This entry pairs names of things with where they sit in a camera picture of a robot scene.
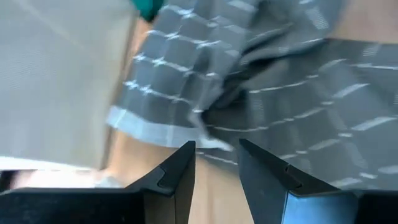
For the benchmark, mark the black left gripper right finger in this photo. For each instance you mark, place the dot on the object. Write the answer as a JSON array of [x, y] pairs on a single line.
[[267, 193]]

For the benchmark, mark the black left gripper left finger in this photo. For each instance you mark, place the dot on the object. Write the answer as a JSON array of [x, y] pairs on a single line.
[[124, 208]]

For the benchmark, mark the grey white-grid towel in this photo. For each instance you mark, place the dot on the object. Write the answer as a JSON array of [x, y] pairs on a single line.
[[280, 93]]

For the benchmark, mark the dark green towel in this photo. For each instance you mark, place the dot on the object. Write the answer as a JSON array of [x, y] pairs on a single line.
[[149, 7]]

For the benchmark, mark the beige fabric storage box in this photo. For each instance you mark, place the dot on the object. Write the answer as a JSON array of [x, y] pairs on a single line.
[[56, 77]]

